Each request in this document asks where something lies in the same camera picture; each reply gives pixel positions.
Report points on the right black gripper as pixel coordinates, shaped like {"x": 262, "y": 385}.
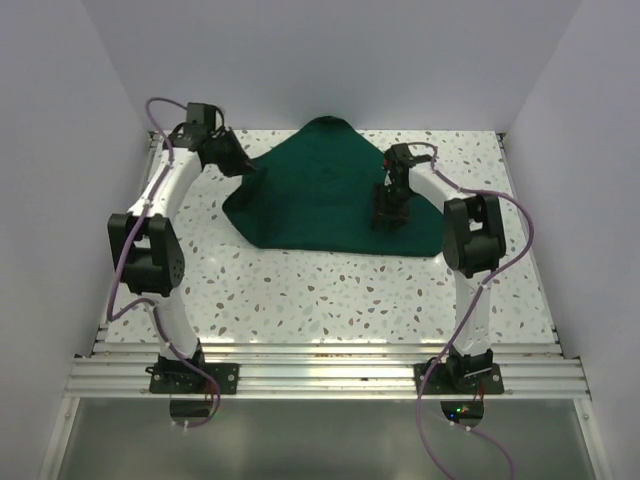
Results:
{"x": 399, "y": 216}

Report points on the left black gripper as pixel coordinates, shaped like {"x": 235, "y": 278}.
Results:
{"x": 241, "y": 163}

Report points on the green surgical cloth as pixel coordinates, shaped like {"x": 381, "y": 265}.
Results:
{"x": 314, "y": 191}

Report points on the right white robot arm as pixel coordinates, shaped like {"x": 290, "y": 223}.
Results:
{"x": 473, "y": 244}

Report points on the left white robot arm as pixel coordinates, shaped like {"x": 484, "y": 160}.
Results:
{"x": 146, "y": 252}

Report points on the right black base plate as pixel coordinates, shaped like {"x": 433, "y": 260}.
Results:
{"x": 442, "y": 382}

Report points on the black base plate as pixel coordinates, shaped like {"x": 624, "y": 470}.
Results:
{"x": 185, "y": 381}
{"x": 442, "y": 382}

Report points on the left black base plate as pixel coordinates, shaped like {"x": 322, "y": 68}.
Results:
{"x": 185, "y": 381}

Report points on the aluminium rail frame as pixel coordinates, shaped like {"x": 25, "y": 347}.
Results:
{"x": 326, "y": 345}

